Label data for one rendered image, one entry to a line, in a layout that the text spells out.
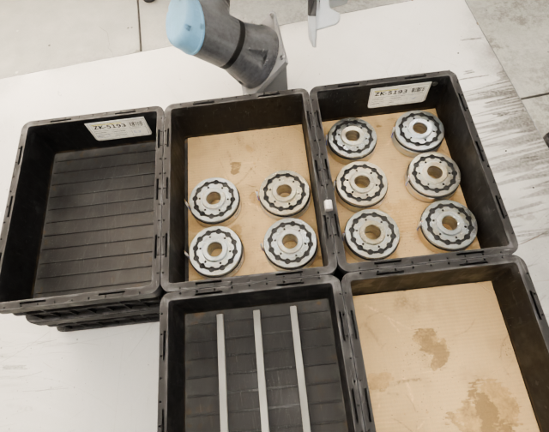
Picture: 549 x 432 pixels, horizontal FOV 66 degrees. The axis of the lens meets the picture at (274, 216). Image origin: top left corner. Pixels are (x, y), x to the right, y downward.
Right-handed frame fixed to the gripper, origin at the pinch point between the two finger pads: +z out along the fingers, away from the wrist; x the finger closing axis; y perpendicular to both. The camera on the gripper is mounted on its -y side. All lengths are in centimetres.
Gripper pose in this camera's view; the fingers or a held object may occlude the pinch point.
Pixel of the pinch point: (316, 35)
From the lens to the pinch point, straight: 95.5
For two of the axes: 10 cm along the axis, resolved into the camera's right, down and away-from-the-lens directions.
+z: 0.8, 7.5, 6.6
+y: 9.6, 1.0, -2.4
